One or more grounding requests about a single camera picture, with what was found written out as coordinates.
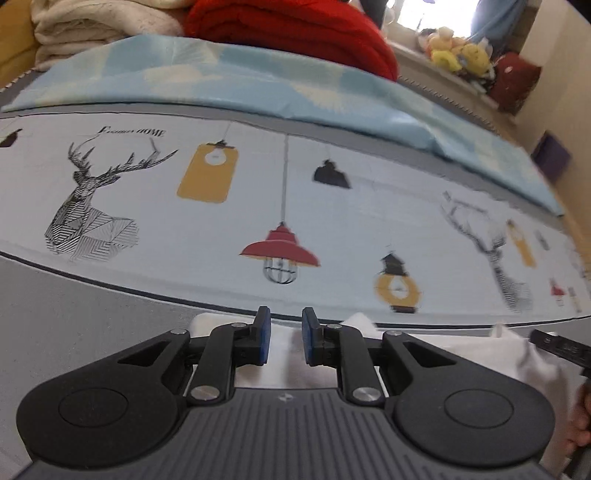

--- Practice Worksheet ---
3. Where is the cream knitted blanket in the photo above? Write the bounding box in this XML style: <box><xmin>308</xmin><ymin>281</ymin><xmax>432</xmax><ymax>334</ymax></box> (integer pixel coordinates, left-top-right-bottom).
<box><xmin>30</xmin><ymin>0</ymin><xmax>199</xmax><ymax>73</ymax></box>

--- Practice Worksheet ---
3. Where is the blue curtain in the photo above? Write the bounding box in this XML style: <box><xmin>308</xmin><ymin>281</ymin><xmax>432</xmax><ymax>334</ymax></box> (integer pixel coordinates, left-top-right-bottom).
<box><xmin>470</xmin><ymin>0</ymin><xmax>528</xmax><ymax>46</ymax></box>

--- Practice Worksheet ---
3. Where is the purple box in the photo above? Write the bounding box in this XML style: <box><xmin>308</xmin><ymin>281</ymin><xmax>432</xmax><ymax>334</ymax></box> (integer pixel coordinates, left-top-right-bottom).
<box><xmin>532</xmin><ymin>131</ymin><xmax>572</xmax><ymax>182</ymax></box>

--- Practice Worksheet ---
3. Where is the pile of yellow plush toys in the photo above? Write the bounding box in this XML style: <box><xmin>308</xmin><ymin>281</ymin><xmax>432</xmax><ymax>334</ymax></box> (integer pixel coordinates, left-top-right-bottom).
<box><xmin>418</xmin><ymin>26</ymin><xmax>497</xmax><ymax>80</ymax></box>

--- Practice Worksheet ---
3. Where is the light blue patterned quilt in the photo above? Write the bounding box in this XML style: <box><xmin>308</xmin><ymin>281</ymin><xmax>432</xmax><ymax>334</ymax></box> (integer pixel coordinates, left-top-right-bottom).
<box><xmin>2</xmin><ymin>33</ymin><xmax>566</xmax><ymax>217</ymax></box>

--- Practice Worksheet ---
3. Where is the person's right hand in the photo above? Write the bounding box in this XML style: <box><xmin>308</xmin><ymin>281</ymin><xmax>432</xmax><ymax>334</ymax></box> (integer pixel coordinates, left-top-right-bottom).
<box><xmin>565</xmin><ymin>382</ymin><xmax>591</xmax><ymax>457</ymax></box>

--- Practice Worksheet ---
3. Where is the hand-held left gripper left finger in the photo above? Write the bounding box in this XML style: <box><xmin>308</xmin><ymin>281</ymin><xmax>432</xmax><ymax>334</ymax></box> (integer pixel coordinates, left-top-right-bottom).
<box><xmin>117</xmin><ymin>305</ymin><xmax>271</xmax><ymax>407</ymax></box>

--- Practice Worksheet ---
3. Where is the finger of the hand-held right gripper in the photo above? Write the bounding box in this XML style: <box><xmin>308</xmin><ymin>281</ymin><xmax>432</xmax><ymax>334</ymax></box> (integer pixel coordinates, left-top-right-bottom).
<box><xmin>528</xmin><ymin>329</ymin><xmax>591</xmax><ymax>385</ymax></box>

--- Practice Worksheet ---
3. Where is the yellow wooden bed frame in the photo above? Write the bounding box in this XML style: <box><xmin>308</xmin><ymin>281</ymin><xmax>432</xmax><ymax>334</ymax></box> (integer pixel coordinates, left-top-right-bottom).
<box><xmin>0</xmin><ymin>0</ymin><xmax>38</xmax><ymax>89</ymax></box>

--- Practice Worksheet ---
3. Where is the red knitted blanket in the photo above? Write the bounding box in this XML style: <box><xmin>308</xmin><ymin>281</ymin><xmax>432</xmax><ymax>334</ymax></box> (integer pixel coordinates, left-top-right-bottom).
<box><xmin>184</xmin><ymin>0</ymin><xmax>400</xmax><ymax>83</ymax></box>

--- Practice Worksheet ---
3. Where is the dark red cushion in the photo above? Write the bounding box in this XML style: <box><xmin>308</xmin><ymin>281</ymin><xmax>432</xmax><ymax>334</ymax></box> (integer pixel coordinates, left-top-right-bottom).
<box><xmin>488</xmin><ymin>52</ymin><xmax>542</xmax><ymax>115</ymax></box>

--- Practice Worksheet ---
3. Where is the lamp and deer printed bedsheet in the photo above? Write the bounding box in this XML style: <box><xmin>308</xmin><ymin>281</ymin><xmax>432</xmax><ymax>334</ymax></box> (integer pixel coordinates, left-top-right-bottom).
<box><xmin>0</xmin><ymin>108</ymin><xmax>591</xmax><ymax>324</ymax></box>

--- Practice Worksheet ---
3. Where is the small white garment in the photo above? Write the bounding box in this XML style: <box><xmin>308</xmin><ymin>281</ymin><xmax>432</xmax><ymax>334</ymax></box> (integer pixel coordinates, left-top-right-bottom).
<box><xmin>191</xmin><ymin>312</ymin><xmax>583</xmax><ymax>480</ymax></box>

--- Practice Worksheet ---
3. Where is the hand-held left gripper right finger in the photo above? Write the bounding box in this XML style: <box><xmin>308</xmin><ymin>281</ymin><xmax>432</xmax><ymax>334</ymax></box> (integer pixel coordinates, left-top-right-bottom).
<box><xmin>301</xmin><ymin>306</ymin><xmax>447</xmax><ymax>406</ymax></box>

